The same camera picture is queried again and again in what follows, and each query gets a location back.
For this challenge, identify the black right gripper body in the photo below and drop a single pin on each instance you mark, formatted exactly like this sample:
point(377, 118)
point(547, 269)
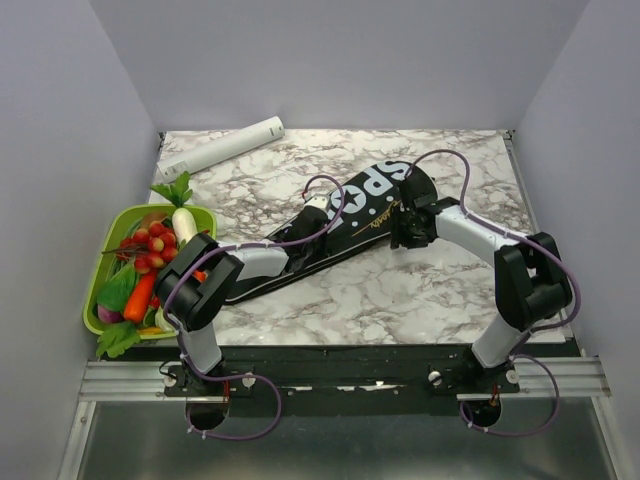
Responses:
point(404, 231)

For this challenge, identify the red cherry tomato bunch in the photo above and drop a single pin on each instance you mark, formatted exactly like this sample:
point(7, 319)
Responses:
point(148, 248)

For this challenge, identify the white shuttlecock tube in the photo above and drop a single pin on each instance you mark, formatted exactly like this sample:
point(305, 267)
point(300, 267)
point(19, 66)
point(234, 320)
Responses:
point(224, 148)

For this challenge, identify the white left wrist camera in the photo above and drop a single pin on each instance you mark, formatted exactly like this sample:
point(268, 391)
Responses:
point(320, 202)

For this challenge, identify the white radish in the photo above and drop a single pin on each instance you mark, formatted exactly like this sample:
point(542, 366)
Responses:
point(184, 225)

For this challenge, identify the orange carrot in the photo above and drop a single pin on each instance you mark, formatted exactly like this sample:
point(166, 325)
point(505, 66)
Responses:
point(137, 304)

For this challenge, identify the green leafy vegetable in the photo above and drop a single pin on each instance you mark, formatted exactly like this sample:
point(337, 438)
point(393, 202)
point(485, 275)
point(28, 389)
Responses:
point(117, 290)

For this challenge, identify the green vegetable tray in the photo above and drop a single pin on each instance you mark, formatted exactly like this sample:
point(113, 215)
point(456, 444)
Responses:
point(107, 265)

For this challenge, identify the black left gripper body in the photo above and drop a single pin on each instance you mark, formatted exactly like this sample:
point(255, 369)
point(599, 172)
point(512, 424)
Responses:
point(314, 249)

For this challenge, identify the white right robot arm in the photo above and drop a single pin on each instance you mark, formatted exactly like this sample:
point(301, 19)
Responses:
point(529, 284)

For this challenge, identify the purple onion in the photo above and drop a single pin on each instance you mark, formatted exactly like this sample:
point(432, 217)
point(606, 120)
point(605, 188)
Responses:
point(107, 316)

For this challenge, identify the black sport racket bag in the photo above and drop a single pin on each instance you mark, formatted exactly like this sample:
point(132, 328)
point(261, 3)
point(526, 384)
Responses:
point(370, 197)

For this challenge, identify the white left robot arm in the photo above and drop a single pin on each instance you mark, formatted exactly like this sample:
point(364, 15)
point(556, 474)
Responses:
point(207, 275)

